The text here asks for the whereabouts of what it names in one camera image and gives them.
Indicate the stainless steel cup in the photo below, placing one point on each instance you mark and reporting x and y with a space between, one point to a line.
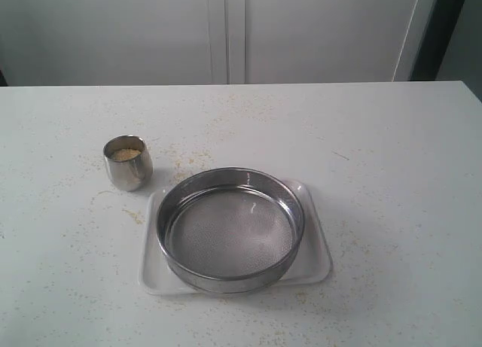
132 174

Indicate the yellow grain pile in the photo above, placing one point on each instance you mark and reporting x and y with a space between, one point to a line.
125 154

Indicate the round steel mesh sieve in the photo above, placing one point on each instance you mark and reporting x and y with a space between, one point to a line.
230 230

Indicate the white plastic tray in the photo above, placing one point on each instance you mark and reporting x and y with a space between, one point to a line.
313 262

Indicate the white cabinet doors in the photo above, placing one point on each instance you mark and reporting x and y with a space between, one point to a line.
143 42

